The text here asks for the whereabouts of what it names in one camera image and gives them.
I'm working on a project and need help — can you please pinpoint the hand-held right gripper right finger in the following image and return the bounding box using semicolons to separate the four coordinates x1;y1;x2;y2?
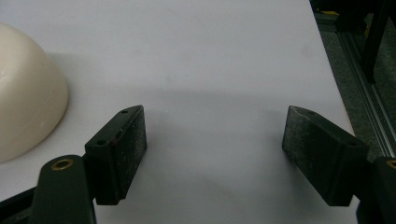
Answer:
281;105;370;207

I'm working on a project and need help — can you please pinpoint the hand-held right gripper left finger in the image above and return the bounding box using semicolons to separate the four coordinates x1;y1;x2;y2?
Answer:
84;105;149;206

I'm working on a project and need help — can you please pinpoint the cream upturned bowl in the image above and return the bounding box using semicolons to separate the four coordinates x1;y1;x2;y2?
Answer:
0;22;70;163

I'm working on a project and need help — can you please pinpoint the black metal stand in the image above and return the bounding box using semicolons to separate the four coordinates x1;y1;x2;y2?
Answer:
309;0;396;84

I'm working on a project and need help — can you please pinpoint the aluminium frame rail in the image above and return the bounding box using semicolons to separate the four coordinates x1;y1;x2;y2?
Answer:
314;12;396;159

